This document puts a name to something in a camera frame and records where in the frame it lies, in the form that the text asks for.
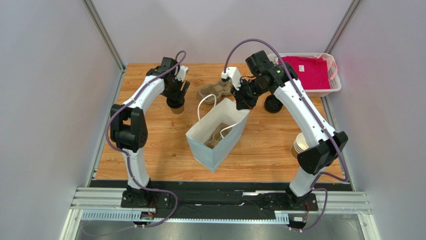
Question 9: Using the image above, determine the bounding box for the single paper cup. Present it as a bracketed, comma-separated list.
[170, 105, 185, 116]

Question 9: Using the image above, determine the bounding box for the light blue paper bag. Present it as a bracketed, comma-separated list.
[186, 98, 250, 172]

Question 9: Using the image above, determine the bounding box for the stack of black lids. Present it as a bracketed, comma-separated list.
[263, 94, 283, 113]

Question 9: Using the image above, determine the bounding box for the single cardboard cup carrier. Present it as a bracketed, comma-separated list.
[204, 123, 232, 149]

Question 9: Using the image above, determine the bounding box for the stack of paper cups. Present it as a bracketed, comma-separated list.
[290, 133, 309, 159]

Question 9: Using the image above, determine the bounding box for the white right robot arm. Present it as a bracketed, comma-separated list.
[221, 50, 348, 199]

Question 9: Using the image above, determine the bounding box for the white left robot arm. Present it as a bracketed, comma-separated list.
[108, 57, 190, 208]

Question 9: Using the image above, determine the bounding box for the cardboard cup carrier tray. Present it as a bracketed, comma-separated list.
[197, 80, 233, 105]

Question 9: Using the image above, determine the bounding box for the pink folded cloth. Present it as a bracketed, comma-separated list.
[282, 56, 331, 90]

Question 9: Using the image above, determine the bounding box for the white plastic basket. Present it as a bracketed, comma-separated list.
[279, 52, 342, 97]

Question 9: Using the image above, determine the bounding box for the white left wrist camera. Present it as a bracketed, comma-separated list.
[175, 65, 189, 82]

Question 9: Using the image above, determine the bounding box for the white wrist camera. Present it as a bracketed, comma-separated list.
[221, 66, 242, 91]
[175, 65, 189, 82]

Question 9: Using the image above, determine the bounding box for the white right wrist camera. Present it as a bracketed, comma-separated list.
[221, 66, 242, 91]

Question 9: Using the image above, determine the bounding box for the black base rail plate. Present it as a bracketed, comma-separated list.
[89, 179, 354, 221]

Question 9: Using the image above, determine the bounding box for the left aluminium corner post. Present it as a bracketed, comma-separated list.
[82, 0, 126, 73]

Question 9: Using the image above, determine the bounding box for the aluminium corner post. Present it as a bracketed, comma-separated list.
[325, 0, 363, 54]
[82, 0, 126, 73]

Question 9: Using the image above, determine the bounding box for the right aluminium corner post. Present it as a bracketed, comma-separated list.
[325, 0, 363, 54]

